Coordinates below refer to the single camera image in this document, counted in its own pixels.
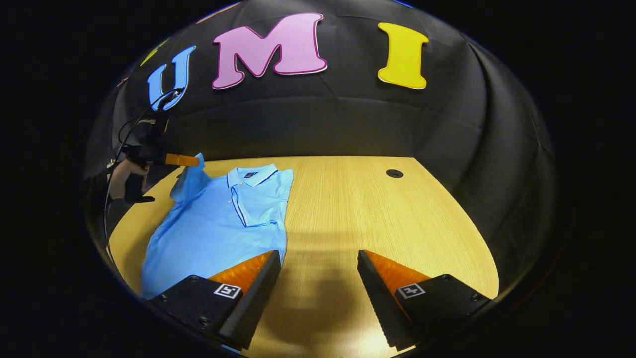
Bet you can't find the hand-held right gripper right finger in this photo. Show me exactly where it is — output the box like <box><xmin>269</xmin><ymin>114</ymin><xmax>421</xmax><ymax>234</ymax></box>
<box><xmin>357</xmin><ymin>249</ymin><xmax>492</xmax><ymax>350</ymax></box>

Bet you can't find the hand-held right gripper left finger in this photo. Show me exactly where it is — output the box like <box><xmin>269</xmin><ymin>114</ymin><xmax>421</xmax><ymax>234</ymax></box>
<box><xmin>149</xmin><ymin>250</ymin><xmax>282</xmax><ymax>350</ymax></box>

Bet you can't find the light blue T-shirt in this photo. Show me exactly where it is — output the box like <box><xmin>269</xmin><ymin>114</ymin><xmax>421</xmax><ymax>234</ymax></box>
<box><xmin>141</xmin><ymin>153</ymin><xmax>295</xmax><ymax>300</ymax></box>

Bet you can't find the black backdrop cloth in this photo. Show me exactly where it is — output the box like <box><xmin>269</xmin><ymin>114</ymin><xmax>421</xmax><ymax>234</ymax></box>
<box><xmin>82</xmin><ymin>0</ymin><xmax>557</xmax><ymax>299</ymax></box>

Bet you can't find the black cable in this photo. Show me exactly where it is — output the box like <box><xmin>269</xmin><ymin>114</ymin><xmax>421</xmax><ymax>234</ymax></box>
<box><xmin>103</xmin><ymin>89</ymin><xmax>184</xmax><ymax>259</ymax></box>

